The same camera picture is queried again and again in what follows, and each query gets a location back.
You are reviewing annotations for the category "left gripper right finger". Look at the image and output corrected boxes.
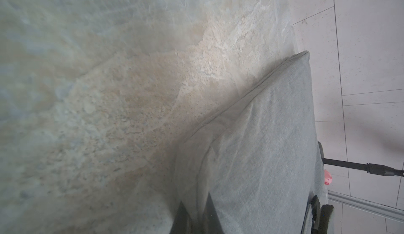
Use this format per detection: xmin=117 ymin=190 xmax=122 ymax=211
xmin=202 ymin=194 xmax=224 ymax=234

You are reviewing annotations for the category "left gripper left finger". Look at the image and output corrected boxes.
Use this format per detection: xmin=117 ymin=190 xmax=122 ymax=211
xmin=170 ymin=201 xmax=191 ymax=234

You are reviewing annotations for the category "grey laptop bag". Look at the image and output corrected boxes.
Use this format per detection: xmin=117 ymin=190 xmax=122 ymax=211
xmin=174 ymin=51 xmax=325 ymax=234

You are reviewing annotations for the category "pink yellow toy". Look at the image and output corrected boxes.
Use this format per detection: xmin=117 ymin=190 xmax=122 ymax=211
xmin=324 ymin=170 xmax=332 ymax=185

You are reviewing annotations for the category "black microphone stand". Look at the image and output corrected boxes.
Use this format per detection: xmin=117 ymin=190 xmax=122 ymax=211
xmin=318 ymin=142 xmax=404 ymax=177

